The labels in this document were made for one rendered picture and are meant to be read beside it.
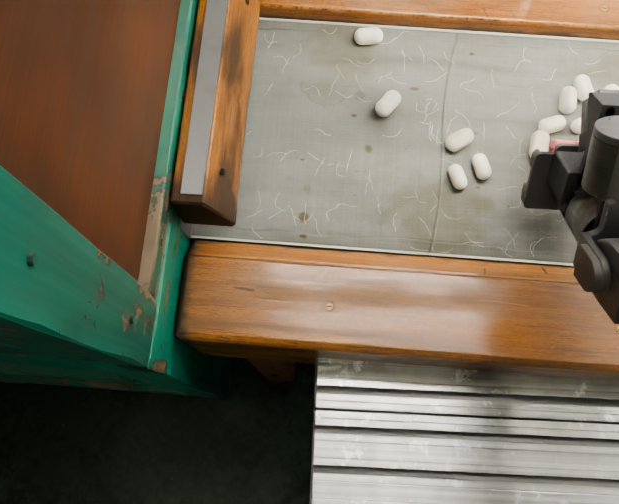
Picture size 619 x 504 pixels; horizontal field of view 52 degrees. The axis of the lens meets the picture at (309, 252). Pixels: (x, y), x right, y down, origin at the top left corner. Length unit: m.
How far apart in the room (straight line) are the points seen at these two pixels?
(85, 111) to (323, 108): 0.39
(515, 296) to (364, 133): 0.26
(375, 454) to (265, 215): 0.31
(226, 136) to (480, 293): 0.32
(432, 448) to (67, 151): 0.54
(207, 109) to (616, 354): 0.50
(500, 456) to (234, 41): 0.56
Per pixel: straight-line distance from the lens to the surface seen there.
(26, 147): 0.40
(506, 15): 0.88
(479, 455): 0.81
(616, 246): 0.58
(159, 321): 0.65
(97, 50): 0.50
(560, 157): 0.70
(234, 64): 0.73
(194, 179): 0.65
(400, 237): 0.75
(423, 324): 0.70
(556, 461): 0.83
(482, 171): 0.78
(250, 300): 0.70
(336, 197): 0.76
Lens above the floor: 1.45
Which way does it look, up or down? 75 degrees down
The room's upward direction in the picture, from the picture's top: 1 degrees counter-clockwise
